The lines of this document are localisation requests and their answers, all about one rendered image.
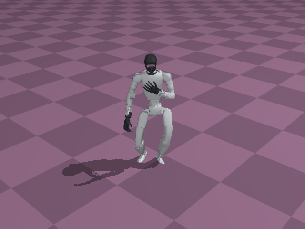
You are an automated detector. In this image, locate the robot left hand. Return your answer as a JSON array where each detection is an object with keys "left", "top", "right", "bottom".
[{"left": 144, "top": 81, "right": 161, "bottom": 94}]

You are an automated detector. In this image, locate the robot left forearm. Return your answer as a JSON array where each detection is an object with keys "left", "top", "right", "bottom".
[{"left": 157, "top": 90, "right": 175, "bottom": 99}]

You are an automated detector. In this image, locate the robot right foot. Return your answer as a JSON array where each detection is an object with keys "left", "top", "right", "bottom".
[{"left": 137, "top": 151, "right": 147, "bottom": 162}]

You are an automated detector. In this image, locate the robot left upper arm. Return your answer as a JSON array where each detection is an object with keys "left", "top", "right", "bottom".
[{"left": 162, "top": 72, "right": 174, "bottom": 93}]

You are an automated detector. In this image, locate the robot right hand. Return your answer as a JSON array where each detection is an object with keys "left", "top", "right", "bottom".
[{"left": 123, "top": 112, "right": 132, "bottom": 132}]

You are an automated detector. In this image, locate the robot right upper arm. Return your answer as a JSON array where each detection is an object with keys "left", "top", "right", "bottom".
[{"left": 129, "top": 73, "right": 142, "bottom": 99}]

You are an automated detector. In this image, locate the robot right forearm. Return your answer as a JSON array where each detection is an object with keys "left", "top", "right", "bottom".
[{"left": 125, "top": 92, "right": 133, "bottom": 116}]

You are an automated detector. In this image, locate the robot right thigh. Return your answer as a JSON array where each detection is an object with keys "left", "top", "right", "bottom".
[{"left": 135, "top": 109, "right": 149, "bottom": 149}]

